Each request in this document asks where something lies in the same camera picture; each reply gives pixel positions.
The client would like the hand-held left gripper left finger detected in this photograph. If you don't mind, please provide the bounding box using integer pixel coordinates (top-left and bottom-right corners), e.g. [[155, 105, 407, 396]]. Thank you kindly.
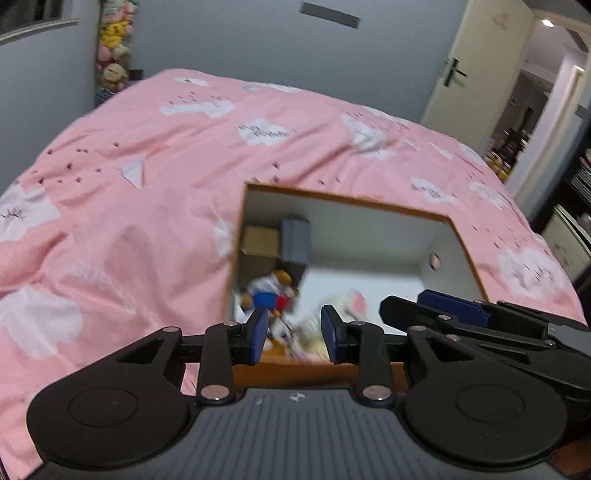
[[115, 307, 269, 403]]

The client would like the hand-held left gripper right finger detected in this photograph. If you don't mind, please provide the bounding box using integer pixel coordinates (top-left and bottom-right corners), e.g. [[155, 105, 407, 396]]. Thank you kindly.
[[321, 305, 462, 402]]

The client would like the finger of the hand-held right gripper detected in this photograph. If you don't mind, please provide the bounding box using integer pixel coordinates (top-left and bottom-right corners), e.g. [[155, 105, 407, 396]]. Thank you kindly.
[[418, 290, 550, 335], [379, 295, 467, 340]]

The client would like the white crochet bunny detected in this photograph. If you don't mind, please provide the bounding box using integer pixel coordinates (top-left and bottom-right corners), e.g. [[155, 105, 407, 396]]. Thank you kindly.
[[277, 291, 366, 361]]

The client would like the brown plush bear toy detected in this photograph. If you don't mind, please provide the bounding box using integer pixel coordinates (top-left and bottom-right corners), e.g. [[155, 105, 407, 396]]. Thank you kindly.
[[240, 270, 301, 320]]

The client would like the tan box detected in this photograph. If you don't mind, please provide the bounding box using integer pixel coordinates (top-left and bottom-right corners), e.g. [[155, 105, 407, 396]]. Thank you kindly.
[[239, 225, 281, 259]]

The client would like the orange cardboard box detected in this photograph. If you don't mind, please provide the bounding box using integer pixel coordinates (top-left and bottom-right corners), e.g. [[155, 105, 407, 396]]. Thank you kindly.
[[226, 182, 490, 398]]

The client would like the grey box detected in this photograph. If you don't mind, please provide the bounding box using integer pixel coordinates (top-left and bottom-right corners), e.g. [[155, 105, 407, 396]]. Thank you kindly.
[[281, 218, 313, 267]]

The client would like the white storage bin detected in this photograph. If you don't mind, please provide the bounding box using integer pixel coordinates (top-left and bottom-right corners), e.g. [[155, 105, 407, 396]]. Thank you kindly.
[[542, 205, 591, 278]]

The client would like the row of yellow jars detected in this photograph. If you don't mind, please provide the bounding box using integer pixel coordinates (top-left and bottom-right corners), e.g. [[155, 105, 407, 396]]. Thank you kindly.
[[485, 150, 514, 182]]

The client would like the black shelf unit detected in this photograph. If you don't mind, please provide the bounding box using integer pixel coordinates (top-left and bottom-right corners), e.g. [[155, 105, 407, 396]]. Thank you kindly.
[[540, 148, 591, 280]]

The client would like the pink printed duvet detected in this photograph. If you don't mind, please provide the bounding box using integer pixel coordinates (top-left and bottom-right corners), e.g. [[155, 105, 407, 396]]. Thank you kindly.
[[0, 68, 587, 480]]

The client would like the cream door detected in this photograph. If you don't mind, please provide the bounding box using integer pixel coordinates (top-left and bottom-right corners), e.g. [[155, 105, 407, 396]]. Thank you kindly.
[[420, 0, 536, 154]]

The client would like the hanging column of plush toys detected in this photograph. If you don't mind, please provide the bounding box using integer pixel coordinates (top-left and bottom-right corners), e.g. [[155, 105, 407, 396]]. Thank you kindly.
[[95, 0, 139, 104]]

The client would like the window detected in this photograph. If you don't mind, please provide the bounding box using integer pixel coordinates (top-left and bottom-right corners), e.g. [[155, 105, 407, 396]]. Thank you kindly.
[[0, 0, 81, 43]]

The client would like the black door handle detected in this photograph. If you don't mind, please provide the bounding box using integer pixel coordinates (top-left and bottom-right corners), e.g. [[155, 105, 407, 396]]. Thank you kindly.
[[443, 58, 468, 88]]

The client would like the grey wall switch panel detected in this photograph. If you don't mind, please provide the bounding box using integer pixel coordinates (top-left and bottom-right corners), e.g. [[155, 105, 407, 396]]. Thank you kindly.
[[299, 1, 361, 30]]

